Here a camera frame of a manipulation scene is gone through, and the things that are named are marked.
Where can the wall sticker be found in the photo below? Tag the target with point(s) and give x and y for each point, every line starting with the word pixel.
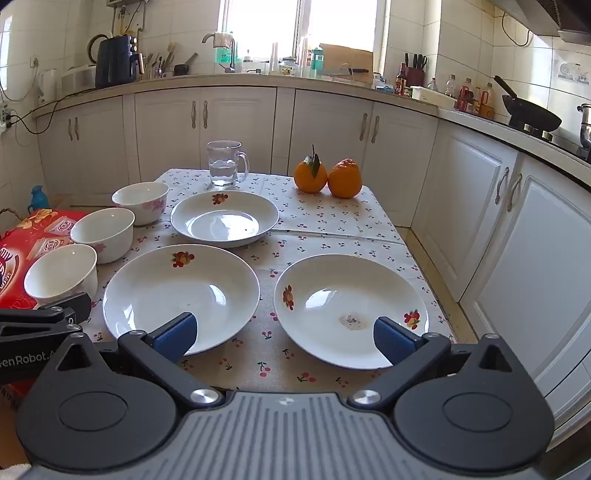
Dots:
pixel 568 71

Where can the blue white packet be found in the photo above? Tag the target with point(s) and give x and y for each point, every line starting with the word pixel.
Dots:
pixel 381 84

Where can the blue plastic object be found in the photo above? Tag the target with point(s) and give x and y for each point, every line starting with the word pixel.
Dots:
pixel 39 198

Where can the dark sauce bottle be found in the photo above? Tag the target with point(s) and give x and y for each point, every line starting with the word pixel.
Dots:
pixel 400 83

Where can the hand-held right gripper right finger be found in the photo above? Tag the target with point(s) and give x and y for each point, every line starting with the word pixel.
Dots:
pixel 392 340

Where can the kitchen window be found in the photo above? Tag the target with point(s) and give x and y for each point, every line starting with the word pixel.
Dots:
pixel 263 27

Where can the cherry-print tablecloth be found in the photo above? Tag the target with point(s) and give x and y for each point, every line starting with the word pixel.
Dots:
pixel 323 221

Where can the black gas stove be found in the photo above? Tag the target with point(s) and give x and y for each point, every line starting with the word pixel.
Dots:
pixel 568 143

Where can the teal bottle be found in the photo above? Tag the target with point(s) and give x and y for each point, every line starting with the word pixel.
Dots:
pixel 317 60

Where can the red printed box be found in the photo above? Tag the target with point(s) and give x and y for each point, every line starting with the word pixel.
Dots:
pixel 27 230

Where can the wall water heater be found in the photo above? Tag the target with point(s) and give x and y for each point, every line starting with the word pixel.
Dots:
pixel 122 2

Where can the orange with green leaf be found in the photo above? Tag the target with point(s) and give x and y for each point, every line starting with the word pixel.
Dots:
pixel 307 180

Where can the pink cloth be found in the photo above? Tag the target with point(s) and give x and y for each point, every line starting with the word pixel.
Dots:
pixel 222 39

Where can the clear plastic bottle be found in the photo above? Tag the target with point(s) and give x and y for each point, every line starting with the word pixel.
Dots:
pixel 450 87
pixel 432 85

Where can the green detergent bottle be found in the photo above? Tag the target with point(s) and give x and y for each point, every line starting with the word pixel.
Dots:
pixel 226 55

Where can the utensil holder with utensils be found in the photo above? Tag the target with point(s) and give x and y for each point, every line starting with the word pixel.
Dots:
pixel 157 69

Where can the small black pot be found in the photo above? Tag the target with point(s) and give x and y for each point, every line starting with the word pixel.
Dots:
pixel 181 70

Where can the red knife block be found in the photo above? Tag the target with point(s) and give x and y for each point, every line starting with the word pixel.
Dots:
pixel 415 76

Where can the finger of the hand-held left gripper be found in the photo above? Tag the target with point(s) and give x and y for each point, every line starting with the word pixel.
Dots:
pixel 69 307

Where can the wooden cutting board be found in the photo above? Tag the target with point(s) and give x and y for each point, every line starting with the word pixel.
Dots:
pixel 346 57

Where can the white stained fruit-print plate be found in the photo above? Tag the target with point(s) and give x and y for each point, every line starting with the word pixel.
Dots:
pixel 337 295

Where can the black air fryer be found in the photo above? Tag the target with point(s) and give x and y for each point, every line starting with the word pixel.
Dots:
pixel 115 62

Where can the stone kitchen countertop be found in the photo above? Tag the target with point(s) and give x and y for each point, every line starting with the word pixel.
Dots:
pixel 258 78

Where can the bumpy orange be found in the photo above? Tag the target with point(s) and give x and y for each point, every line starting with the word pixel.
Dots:
pixel 344 180

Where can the white countertop appliance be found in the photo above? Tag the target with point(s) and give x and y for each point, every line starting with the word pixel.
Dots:
pixel 78 78

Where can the floral glass jar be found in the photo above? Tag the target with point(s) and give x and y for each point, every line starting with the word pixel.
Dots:
pixel 287 69

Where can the white pink-floral bowl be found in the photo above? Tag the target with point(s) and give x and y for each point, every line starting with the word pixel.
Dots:
pixel 138 205
pixel 104 242
pixel 60 281

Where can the white electric kettle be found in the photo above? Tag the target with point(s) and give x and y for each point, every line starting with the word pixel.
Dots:
pixel 48 85

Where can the steel range hood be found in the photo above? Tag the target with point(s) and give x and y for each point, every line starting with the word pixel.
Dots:
pixel 545 14

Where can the red cooking oil bottle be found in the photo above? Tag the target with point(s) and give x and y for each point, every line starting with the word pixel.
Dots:
pixel 465 99

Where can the metal faucet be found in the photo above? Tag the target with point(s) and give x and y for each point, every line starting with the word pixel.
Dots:
pixel 233 57

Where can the white rectangular container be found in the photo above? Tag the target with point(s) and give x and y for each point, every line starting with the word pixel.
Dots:
pixel 429 94

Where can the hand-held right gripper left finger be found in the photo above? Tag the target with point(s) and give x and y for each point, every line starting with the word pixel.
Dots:
pixel 178 336

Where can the black wok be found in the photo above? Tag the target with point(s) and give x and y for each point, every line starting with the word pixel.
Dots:
pixel 531 115

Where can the steel cooking pot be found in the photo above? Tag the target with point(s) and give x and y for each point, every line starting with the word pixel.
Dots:
pixel 585 129

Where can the glass mug with water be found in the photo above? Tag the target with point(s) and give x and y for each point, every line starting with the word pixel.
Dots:
pixel 221 170

